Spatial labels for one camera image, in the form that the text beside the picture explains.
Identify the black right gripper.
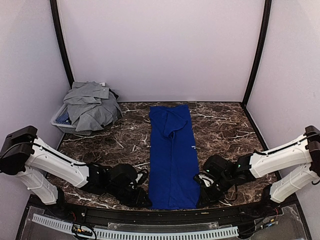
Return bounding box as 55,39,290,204
196,173,233,209

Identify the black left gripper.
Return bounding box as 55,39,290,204
107,183,153,208

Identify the blue printed t-shirt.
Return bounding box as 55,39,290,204
148,105,200,210

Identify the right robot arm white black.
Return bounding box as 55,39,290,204
193,125,320,217

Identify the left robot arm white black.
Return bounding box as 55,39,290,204
0,125,152,218

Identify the dark garment under pile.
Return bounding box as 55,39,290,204
109,89,119,100

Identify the grey plastic laundry basket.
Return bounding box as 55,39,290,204
51,104,92,136

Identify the grey button shirt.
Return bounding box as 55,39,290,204
63,81,123,131

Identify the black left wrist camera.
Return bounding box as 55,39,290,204
108,163,149,188

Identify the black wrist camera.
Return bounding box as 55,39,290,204
108,163,149,188
193,154,236,189

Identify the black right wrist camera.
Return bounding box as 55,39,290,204
193,154,236,189

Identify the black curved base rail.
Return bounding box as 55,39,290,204
27,194,298,228

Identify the white slotted cable duct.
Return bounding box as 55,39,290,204
31,213,239,240

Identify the right black frame post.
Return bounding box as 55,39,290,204
241,0,272,109

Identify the black frame post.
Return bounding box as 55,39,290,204
49,0,75,87
241,0,272,109

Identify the left black frame post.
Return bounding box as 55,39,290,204
49,0,75,87

